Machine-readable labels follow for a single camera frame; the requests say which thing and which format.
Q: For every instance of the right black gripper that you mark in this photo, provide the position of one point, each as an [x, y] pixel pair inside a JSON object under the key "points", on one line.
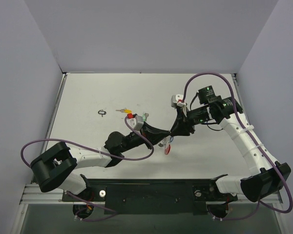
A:
{"points": [[183, 122]]}

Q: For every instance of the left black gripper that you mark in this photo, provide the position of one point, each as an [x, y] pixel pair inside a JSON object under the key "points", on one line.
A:
{"points": [[146, 135]]}

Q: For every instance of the red keyring with keys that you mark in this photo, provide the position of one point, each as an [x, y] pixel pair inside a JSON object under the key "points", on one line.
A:
{"points": [[166, 144]]}

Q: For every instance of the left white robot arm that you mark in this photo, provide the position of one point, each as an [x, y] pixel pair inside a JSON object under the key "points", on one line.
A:
{"points": [[54, 168]]}

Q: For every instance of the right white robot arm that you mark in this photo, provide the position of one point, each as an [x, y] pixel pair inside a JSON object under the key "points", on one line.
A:
{"points": [[265, 170]]}

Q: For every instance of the key with green tag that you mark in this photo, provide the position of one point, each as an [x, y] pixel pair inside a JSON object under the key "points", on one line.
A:
{"points": [[145, 116]]}

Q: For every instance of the key with yellow tag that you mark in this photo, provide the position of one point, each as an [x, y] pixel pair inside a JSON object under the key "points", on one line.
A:
{"points": [[124, 110]]}

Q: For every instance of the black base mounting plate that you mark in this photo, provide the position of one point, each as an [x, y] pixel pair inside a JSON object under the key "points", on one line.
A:
{"points": [[159, 196]]}

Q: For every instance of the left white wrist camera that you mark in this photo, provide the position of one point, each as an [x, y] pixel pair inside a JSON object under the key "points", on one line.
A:
{"points": [[135, 121]]}

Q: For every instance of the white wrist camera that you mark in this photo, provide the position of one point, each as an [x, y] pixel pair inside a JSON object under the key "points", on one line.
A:
{"points": [[135, 121], [178, 101]]}

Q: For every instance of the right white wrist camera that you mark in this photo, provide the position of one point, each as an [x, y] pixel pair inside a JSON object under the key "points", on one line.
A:
{"points": [[178, 101]]}

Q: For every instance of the aluminium frame rail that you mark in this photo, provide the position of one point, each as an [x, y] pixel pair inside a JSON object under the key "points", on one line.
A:
{"points": [[56, 213]]}

